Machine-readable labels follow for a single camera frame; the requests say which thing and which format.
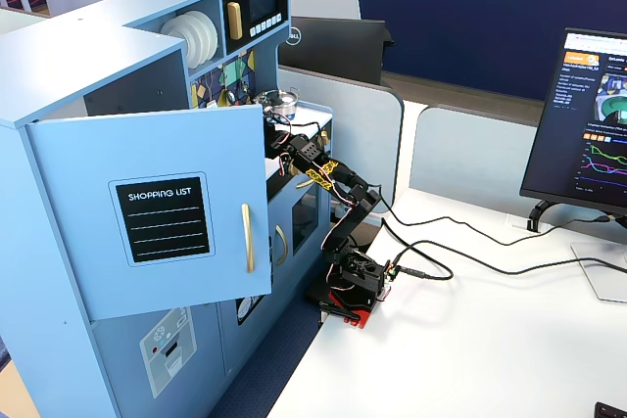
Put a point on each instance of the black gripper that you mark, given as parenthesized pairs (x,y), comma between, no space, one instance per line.
(274,137)

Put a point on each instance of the red black robot base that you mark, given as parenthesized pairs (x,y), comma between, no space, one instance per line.
(362,317)

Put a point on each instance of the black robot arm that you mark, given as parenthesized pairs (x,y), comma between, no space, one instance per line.
(355,217)

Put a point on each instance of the gold oven knob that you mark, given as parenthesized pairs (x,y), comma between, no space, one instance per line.
(323,140)
(293,171)

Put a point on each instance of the silver metal pot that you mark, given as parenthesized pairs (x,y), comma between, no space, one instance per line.
(281,102)

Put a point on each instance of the dark hanging toy utensil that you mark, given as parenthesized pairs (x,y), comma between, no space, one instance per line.
(244,89)

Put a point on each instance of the yellow hanging toy utensil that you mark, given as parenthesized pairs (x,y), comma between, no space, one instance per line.
(227,97)

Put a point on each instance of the white hanging toy utensil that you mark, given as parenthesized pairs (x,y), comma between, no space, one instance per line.
(211,104)

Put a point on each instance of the grey rounded desk divider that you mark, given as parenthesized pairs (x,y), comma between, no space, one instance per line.
(465,153)
(362,134)

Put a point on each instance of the black Dell monitor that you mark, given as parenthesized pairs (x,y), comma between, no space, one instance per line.
(338,51)

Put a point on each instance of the white toy plate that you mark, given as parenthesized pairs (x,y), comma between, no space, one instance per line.
(195,41)
(174,27)
(212,41)

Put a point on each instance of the black toy microwave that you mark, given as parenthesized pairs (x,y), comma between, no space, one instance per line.
(262,2)

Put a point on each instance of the black table clamp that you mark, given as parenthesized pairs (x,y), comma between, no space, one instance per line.
(338,311)

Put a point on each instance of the blue shopping list door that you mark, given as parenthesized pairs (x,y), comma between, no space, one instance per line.
(98,242)

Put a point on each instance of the blue toy kitchen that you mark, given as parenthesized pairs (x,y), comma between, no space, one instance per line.
(73,46)

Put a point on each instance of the white desk grommet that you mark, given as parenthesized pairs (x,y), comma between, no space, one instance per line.
(516,222)

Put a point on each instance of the monitor with lit screen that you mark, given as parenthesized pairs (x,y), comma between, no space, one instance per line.
(563,144)

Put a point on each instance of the silver monitor stand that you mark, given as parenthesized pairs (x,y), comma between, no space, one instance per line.
(602,276)

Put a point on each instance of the black keyboard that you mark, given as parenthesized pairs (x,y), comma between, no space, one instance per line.
(612,412)

